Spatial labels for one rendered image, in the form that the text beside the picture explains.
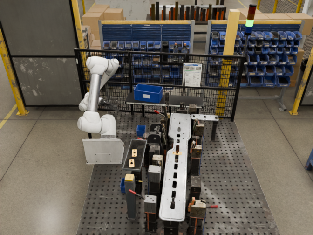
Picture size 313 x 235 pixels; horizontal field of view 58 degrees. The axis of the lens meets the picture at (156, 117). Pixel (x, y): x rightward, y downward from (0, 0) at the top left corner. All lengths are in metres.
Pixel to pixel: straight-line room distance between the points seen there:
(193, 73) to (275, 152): 1.85
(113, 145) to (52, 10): 2.36
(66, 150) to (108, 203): 1.88
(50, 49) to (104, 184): 2.57
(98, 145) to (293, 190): 2.46
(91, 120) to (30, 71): 2.31
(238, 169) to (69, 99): 3.12
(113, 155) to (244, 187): 1.29
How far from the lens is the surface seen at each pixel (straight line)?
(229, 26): 3.15
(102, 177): 2.84
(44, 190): 3.88
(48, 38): 4.62
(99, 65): 2.88
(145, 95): 3.24
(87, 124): 2.82
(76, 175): 3.94
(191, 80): 3.31
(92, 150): 2.88
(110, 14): 7.07
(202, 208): 2.13
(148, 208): 2.19
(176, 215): 2.14
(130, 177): 2.16
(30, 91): 5.15
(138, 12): 9.20
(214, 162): 3.00
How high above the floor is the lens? 2.71
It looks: 34 degrees down
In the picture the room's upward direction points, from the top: straight up
